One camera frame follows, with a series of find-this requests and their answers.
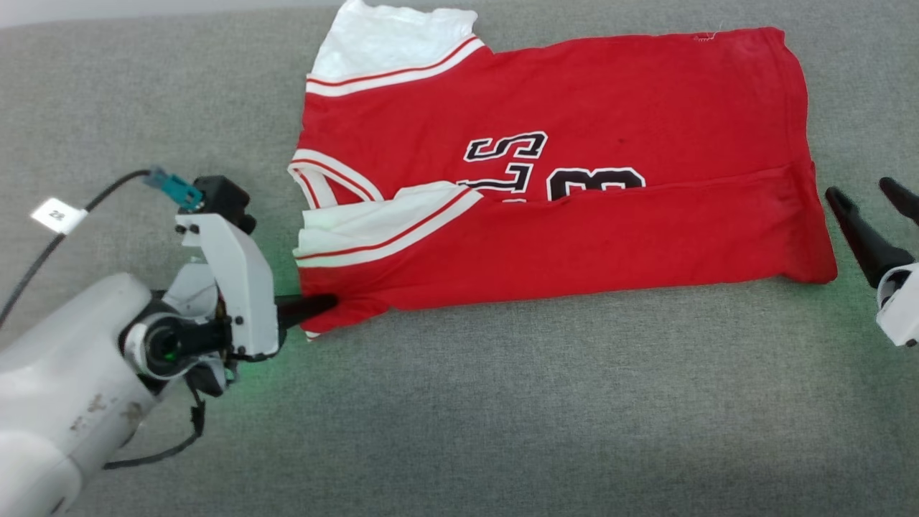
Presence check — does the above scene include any black cable with teal connector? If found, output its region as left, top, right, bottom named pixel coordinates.
left=0, top=166, right=205, bottom=331

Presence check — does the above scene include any red and white sports jersey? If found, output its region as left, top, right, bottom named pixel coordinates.
left=287, top=0, right=839, bottom=343

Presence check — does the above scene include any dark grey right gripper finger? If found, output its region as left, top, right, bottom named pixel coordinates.
left=825, top=186, right=917, bottom=289
left=879, top=177, right=919, bottom=224

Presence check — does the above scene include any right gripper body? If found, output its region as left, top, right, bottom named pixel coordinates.
left=876, top=261, right=919, bottom=348

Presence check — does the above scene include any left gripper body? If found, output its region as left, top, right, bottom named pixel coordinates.
left=118, top=260, right=238, bottom=400

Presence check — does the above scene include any white cable label tag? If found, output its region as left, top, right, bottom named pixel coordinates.
left=30, top=197, right=89, bottom=236

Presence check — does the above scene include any thin black cable loop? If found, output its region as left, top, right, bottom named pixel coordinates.
left=103, top=373, right=207, bottom=472

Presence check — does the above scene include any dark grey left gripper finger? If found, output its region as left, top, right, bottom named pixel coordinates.
left=276, top=292, right=339, bottom=332

